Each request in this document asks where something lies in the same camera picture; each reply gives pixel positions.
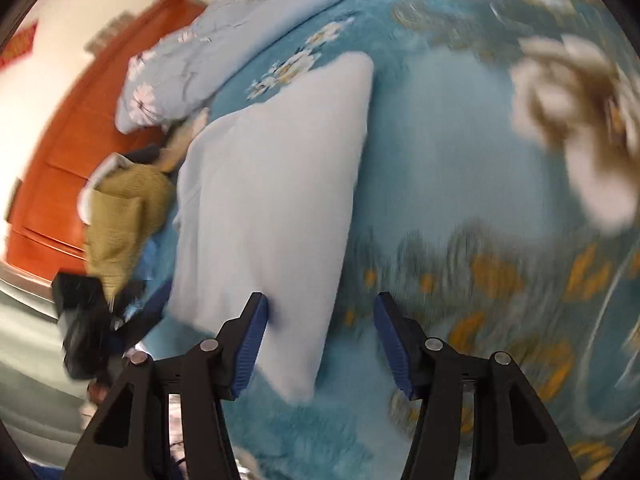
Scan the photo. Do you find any light blue printed t-shirt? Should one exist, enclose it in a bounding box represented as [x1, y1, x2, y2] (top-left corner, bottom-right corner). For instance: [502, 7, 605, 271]
[169, 52, 374, 403]

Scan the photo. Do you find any mustard yellow knit sweater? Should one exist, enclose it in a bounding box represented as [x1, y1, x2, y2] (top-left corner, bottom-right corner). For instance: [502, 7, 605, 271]
[85, 164, 175, 300]

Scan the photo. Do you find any orange wooden headboard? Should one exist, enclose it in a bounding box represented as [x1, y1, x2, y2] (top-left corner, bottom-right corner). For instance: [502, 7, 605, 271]
[3, 0, 205, 283]

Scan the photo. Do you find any blue floral duvet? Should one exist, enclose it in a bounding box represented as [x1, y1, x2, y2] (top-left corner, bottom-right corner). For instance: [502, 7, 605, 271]
[114, 0, 342, 134]

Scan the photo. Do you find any teal floral bed blanket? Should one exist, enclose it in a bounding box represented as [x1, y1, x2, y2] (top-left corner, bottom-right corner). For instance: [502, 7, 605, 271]
[121, 0, 640, 480]

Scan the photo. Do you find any blue folded garment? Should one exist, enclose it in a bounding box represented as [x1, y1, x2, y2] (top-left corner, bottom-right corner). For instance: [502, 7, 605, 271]
[134, 237, 167, 283]

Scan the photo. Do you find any wall switch panel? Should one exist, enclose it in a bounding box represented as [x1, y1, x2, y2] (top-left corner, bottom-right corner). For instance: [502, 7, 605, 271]
[84, 11, 136, 56]

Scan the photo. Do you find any grey knit garment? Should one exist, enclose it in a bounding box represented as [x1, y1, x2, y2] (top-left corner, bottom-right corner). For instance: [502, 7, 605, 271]
[124, 144, 160, 165]

